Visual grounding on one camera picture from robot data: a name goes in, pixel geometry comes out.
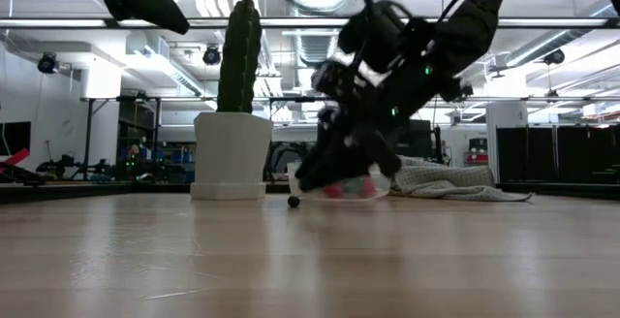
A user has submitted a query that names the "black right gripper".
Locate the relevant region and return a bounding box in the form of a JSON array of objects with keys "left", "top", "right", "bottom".
[{"left": 294, "top": 16, "right": 476, "bottom": 194}]

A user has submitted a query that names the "clear plastic tupperware container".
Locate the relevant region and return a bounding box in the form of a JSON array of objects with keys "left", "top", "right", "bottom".
[{"left": 288, "top": 160, "right": 391, "bottom": 202}]

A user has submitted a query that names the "black monitor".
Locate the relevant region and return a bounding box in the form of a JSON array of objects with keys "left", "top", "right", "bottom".
[{"left": 401, "top": 117, "right": 433, "bottom": 161}]

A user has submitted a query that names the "grey crumpled towel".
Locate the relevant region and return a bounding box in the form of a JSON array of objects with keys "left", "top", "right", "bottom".
[{"left": 389, "top": 155, "right": 534, "bottom": 203}]

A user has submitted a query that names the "green cactus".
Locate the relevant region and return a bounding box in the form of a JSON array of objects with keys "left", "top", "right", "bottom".
[{"left": 216, "top": 0, "right": 264, "bottom": 114}]

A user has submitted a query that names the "red tool cabinet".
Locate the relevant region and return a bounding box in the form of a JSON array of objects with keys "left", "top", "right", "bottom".
[{"left": 467, "top": 137, "right": 490, "bottom": 167}]

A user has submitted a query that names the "white faceted plant pot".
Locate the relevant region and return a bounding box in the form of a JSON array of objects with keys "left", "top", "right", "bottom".
[{"left": 189, "top": 111, "right": 275, "bottom": 202}]

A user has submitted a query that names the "black shelving rack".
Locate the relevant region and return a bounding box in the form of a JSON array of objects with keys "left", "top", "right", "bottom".
[{"left": 117, "top": 95, "right": 163, "bottom": 183}]

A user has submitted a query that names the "white square column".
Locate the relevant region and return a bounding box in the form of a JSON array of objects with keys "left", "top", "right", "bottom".
[{"left": 485, "top": 100, "right": 530, "bottom": 183}]

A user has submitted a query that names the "red flat object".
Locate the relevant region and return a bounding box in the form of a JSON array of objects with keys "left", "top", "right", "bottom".
[{"left": 0, "top": 147, "right": 32, "bottom": 168}]

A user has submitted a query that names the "black room divider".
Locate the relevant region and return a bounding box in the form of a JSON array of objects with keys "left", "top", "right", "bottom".
[{"left": 495, "top": 124, "right": 620, "bottom": 186}]

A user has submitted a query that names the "black overhead rig beam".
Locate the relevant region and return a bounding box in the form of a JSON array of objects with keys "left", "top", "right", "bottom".
[{"left": 0, "top": 16, "right": 620, "bottom": 31}]

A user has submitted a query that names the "black hanging ceiling camera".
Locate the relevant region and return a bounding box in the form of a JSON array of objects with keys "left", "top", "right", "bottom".
[
  {"left": 542, "top": 48, "right": 567, "bottom": 67},
  {"left": 201, "top": 45, "right": 223, "bottom": 67},
  {"left": 37, "top": 51, "right": 60, "bottom": 76},
  {"left": 453, "top": 82, "right": 476, "bottom": 101}
]

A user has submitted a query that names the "black background rig frame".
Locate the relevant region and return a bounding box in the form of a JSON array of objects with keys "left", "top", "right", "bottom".
[{"left": 267, "top": 95, "right": 330, "bottom": 183}]

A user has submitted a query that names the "silver ceiling air duct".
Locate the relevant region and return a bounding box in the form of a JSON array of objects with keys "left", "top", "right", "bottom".
[{"left": 285, "top": 0, "right": 354, "bottom": 67}]

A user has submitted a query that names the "black wall screen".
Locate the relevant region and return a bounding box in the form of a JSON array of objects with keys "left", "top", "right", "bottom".
[{"left": 0, "top": 120, "right": 32, "bottom": 157}]

